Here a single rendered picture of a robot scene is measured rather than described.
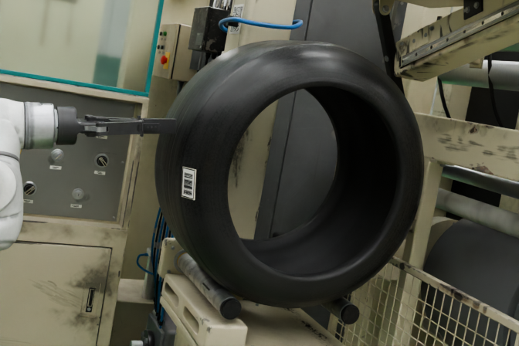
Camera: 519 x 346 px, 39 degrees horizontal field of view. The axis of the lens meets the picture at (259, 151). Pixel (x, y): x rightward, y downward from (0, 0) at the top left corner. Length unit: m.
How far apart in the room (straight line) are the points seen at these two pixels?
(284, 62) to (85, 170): 0.80
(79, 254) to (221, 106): 0.79
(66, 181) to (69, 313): 0.36
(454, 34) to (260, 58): 0.49
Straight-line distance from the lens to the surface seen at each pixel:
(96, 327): 2.13
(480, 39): 1.67
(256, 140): 1.84
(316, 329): 1.80
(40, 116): 1.42
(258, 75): 1.44
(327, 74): 1.48
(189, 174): 1.41
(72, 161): 2.05
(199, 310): 1.58
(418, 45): 1.84
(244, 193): 1.85
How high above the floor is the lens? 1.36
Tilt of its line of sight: 5 degrees down
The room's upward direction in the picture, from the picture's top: 10 degrees clockwise
